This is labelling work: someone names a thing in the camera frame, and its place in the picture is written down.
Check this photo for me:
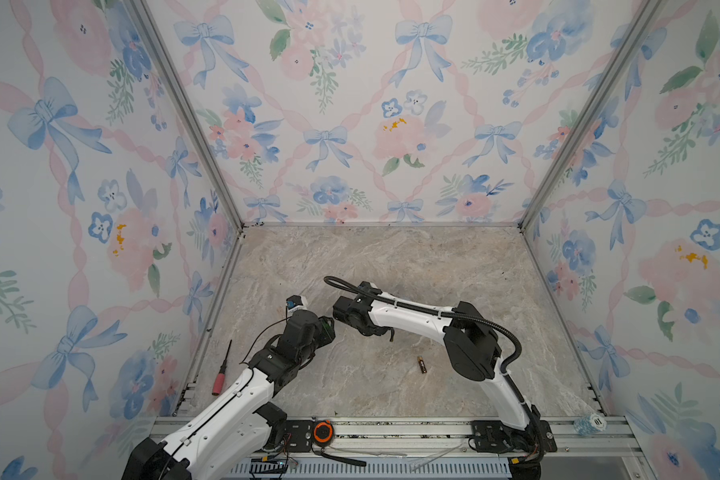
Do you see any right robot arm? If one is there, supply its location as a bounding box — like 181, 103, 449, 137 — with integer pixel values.
324, 276, 546, 458

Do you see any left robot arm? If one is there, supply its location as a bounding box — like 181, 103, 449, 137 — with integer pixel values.
122, 309, 336, 479

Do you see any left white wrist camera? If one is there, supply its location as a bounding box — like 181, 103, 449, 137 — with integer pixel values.
286, 295, 307, 318

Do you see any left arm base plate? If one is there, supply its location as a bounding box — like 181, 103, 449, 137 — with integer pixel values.
262, 419, 315, 454

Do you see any red handled screwdriver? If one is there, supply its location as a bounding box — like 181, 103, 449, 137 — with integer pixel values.
211, 340, 233, 397

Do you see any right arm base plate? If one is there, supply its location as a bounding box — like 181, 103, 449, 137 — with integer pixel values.
469, 420, 538, 454

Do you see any aluminium front rail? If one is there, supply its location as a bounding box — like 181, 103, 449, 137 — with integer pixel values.
146, 415, 643, 460

